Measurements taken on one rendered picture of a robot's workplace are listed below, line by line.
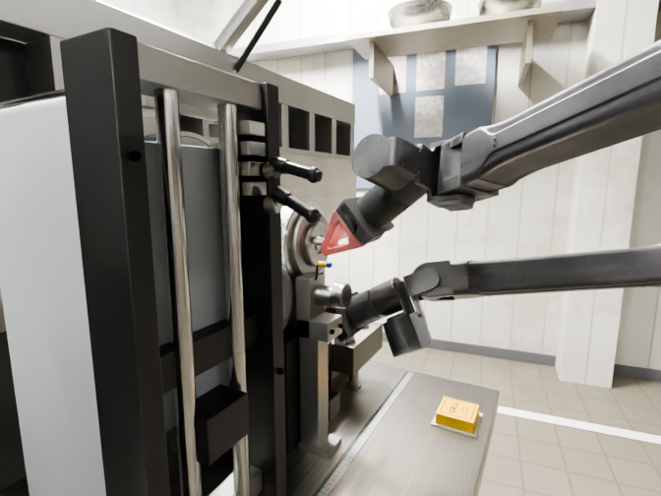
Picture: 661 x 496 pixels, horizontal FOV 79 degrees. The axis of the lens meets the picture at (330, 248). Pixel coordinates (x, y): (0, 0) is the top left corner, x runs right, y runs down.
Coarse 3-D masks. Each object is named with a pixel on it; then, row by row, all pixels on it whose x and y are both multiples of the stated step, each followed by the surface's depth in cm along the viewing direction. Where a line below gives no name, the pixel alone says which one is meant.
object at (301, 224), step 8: (296, 224) 64; (304, 224) 65; (296, 232) 63; (296, 240) 63; (296, 248) 63; (296, 256) 64; (296, 264) 64; (304, 264) 66; (304, 272) 66; (320, 272) 71
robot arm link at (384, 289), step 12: (372, 288) 70; (384, 288) 68; (396, 288) 67; (372, 300) 68; (384, 300) 67; (396, 300) 66; (408, 300) 67; (384, 312) 68; (396, 312) 68; (408, 312) 66
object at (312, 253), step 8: (312, 224) 66; (320, 224) 67; (304, 232) 65; (312, 232) 65; (320, 232) 68; (304, 240) 65; (304, 248) 65; (312, 248) 66; (304, 256) 66; (312, 256) 66; (320, 256) 68; (312, 264) 66
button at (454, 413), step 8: (448, 400) 80; (456, 400) 80; (440, 408) 77; (448, 408) 77; (456, 408) 77; (464, 408) 77; (472, 408) 77; (440, 416) 75; (448, 416) 74; (456, 416) 74; (464, 416) 74; (472, 416) 74; (448, 424) 75; (456, 424) 74; (464, 424) 73; (472, 424) 72; (472, 432) 73
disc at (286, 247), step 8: (320, 208) 71; (296, 216) 64; (288, 224) 63; (328, 224) 74; (288, 232) 63; (288, 240) 63; (288, 248) 63; (288, 256) 63; (288, 264) 64; (288, 272) 64; (296, 272) 66
